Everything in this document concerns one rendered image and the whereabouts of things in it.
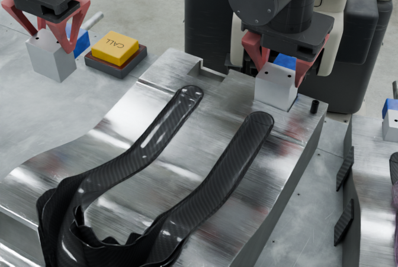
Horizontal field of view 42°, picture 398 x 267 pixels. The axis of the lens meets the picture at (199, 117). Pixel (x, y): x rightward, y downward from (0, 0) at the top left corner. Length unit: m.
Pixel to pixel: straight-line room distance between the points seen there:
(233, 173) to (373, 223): 0.17
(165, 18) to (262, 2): 1.96
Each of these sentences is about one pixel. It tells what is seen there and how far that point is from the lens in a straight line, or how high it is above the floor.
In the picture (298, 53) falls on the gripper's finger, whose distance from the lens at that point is 0.65.
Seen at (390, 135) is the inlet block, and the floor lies 0.87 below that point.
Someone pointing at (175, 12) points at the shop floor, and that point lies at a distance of 2.53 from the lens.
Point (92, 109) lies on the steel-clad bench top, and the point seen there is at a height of 0.80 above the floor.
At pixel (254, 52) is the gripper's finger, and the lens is 0.68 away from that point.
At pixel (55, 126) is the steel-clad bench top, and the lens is 0.84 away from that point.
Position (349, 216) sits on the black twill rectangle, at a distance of 0.66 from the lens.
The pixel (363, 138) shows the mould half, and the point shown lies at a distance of 0.76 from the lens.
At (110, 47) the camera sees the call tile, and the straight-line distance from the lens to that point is 0.92.
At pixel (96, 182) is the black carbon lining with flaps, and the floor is 0.92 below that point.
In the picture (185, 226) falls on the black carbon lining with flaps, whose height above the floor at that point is 0.92.
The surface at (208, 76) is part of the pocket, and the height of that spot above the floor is 0.87.
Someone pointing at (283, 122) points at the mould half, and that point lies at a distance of 0.70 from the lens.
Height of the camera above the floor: 1.38
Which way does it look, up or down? 44 degrees down
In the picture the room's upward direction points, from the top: 1 degrees clockwise
